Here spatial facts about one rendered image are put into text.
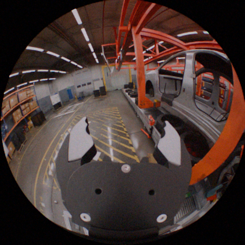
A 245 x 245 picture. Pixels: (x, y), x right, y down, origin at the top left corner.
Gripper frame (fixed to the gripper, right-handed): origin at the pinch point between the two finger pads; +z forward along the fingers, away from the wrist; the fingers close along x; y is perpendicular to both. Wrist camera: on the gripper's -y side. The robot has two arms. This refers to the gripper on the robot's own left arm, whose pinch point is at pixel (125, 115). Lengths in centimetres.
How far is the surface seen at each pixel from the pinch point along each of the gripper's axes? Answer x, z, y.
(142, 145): 45, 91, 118
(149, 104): 70, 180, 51
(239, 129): 58, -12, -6
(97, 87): -385, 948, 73
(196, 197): 108, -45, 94
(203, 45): 265, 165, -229
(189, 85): 99, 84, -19
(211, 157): 61, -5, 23
